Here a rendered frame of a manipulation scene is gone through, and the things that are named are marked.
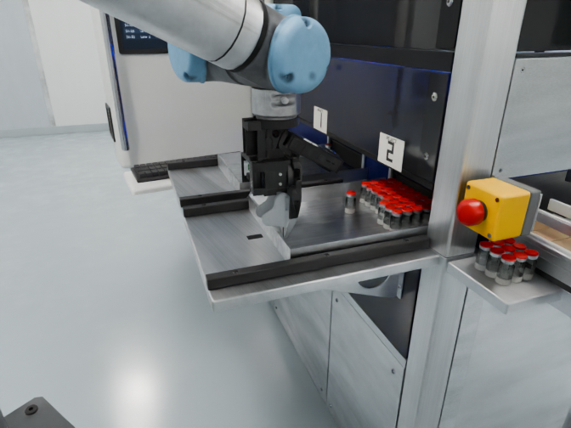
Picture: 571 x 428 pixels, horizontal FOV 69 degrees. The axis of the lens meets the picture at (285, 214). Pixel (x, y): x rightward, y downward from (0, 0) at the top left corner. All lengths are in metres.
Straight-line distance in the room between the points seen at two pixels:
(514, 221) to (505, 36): 0.26
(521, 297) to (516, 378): 0.45
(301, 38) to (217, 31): 0.08
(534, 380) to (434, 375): 0.33
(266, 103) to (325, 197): 0.40
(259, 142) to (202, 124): 0.93
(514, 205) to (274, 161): 0.35
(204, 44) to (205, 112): 1.15
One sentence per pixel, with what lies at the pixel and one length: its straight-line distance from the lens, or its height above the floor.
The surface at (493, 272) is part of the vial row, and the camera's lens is 0.74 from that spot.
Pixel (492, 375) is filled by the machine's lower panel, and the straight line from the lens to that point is 1.08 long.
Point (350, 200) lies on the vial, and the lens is 0.88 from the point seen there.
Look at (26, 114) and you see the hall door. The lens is 6.25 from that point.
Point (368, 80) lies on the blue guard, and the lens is 0.93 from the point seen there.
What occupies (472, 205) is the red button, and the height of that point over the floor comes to 1.01.
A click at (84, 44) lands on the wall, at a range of 6.08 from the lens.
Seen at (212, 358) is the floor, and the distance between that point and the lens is 1.84.
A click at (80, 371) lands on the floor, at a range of 1.94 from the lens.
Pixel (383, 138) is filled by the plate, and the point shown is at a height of 1.04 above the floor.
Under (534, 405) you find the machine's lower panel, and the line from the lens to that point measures 1.29.
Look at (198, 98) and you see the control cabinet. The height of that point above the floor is 1.02.
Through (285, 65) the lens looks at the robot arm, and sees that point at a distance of 0.43.
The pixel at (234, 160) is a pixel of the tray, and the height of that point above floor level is 0.89.
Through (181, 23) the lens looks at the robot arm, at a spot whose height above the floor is 1.25.
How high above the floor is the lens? 1.24
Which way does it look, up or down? 24 degrees down
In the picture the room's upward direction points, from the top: straight up
